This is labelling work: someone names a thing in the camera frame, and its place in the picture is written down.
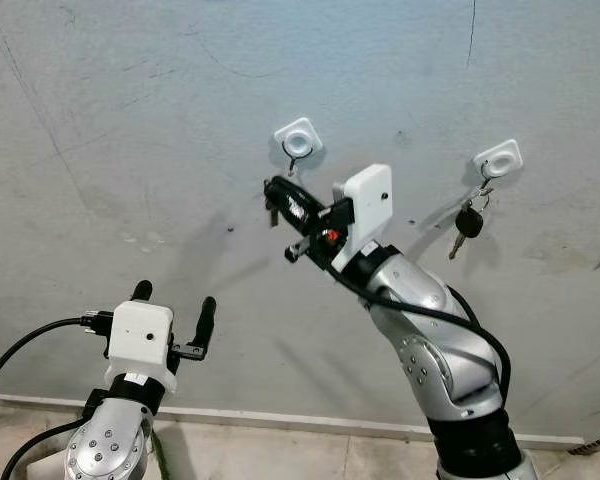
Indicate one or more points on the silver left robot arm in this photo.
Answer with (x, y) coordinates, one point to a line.
(105, 450)

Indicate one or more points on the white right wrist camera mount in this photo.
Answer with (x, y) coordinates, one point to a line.
(365, 205)

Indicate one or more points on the small metal key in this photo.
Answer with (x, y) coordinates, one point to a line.
(272, 216)

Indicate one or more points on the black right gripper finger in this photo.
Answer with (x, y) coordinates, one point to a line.
(280, 186)
(300, 210)

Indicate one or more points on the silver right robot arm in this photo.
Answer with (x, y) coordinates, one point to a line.
(440, 350)

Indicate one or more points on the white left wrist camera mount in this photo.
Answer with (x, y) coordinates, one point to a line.
(140, 335)

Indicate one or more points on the white square wall hook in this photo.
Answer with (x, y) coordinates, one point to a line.
(298, 140)
(498, 158)

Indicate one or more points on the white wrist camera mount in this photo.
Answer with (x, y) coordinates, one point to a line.
(365, 205)
(140, 335)

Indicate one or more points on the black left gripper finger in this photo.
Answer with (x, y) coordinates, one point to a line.
(206, 320)
(141, 290)

